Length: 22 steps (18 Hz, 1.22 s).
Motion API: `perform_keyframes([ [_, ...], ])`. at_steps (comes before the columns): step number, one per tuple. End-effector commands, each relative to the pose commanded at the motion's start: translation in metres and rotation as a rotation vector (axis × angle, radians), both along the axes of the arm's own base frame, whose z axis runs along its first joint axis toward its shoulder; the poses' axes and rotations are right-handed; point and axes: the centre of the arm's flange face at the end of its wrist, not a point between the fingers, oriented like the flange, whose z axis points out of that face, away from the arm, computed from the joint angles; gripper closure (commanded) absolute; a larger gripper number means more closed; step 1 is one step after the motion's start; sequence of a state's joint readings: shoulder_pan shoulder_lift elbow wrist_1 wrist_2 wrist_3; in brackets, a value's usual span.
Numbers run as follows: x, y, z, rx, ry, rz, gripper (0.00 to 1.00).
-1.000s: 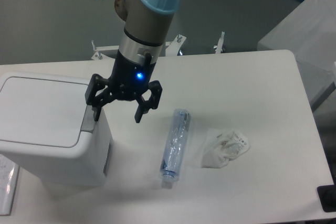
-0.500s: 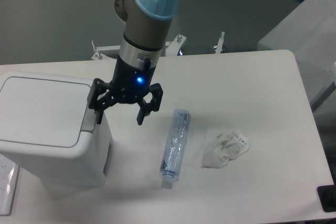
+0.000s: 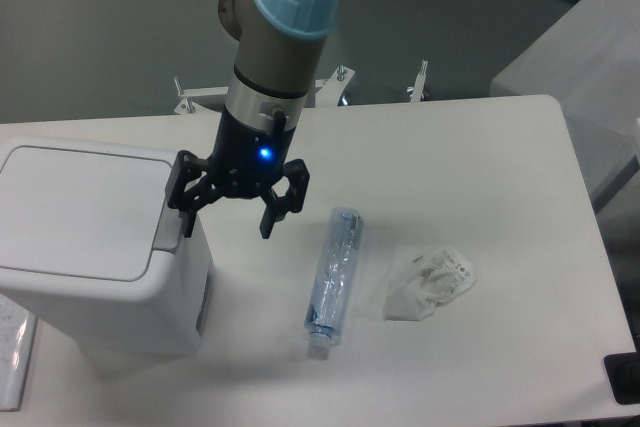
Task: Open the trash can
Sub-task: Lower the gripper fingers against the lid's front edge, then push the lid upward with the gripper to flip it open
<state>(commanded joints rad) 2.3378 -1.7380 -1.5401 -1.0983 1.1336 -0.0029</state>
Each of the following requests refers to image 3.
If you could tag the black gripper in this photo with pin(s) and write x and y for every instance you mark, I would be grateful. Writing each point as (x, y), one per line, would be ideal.
(245, 163)

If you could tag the white push-lid trash can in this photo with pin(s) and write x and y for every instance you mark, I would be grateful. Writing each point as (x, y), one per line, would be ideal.
(90, 246)

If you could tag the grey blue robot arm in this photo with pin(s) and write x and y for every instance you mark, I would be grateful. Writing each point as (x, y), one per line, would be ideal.
(279, 46)

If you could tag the crushed clear plastic bottle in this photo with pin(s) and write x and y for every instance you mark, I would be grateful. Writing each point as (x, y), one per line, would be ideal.
(333, 281)

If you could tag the white mask in wrapper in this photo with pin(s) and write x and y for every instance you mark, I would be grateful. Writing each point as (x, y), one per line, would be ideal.
(423, 280)

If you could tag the laminated paper sheet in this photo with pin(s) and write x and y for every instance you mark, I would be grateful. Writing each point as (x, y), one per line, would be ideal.
(18, 327)

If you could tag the white covered side table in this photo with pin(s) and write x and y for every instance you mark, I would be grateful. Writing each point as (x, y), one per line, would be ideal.
(589, 62)

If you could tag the black object at table edge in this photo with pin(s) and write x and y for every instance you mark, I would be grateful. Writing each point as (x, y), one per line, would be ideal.
(623, 373)

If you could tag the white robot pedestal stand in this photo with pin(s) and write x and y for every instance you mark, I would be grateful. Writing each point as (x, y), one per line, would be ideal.
(340, 89)

